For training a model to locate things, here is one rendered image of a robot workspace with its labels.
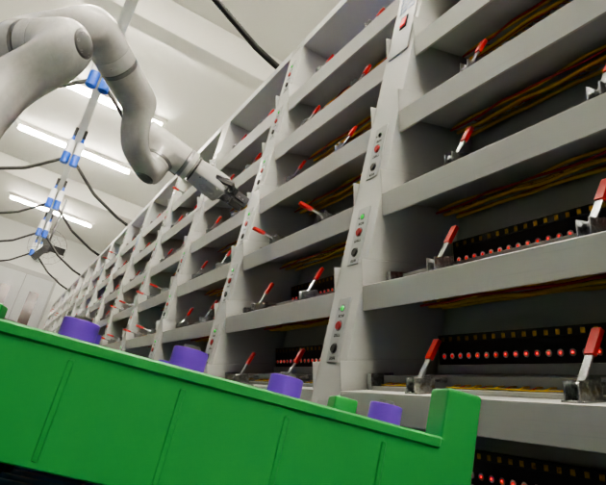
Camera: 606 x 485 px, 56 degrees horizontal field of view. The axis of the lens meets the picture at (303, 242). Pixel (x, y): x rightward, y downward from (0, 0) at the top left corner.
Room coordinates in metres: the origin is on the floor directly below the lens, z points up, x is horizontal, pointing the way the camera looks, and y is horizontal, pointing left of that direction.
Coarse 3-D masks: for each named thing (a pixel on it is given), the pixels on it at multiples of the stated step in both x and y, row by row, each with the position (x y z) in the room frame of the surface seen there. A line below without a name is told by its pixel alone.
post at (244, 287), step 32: (320, 64) 1.67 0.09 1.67; (288, 96) 1.64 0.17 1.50; (288, 128) 1.65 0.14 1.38; (288, 160) 1.66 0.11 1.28; (320, 160) 1.71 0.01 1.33; (256, 192) 1.68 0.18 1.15; (256, 224) 1.64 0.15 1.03; (288, 224) 1.68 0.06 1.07; (224, 288) 1.71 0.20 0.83; (256, 288) 1.66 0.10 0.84; (288, 288) 1.71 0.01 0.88; (224, 320) 1.64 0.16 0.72; (224, 352) 1.65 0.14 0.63; (256, 352) 1.69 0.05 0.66
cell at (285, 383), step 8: (272, 376) 0.31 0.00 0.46; (280, 376) 0.31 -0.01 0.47; (288, 376) 0.31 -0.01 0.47; (272, 384) 0.31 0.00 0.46; (280, 384) 0.31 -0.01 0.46; (288, 384) 0.31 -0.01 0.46; (296, 384) 0.31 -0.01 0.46; (280, 392) 0.31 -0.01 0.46; (288, 392) 0.31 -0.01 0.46; (296, 392) 0.31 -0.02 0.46
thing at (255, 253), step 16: (352, 208) 1.09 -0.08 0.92; (320, 224) 1.21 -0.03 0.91; (336, 224) 1.15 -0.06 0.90; (288, 240) 1.36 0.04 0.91; (304, 240) 1.29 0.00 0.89; (320, 240) 1.22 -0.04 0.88; (336, 240) 1.36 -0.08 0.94; (256, 256) 1.55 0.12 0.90; (272, 256) 1.45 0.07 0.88; (288, 256) 1.58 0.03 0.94; (304, 256) 1.58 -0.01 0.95; (320, 256) 1.50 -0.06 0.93; (336, 256) 1.45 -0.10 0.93
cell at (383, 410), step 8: (384, 400) 0.32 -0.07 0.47; (376, 408) 0.32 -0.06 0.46; (384, 408) 0.32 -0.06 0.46; (392, 408) 0.32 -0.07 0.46; (400, 408) 0.32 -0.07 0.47; (368, 416) 0.32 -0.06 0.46; (376, 416) 0.32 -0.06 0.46; (384, 416) 0.32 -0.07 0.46; (392, 416) 0.32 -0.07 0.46; (400, 416) 0.32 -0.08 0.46
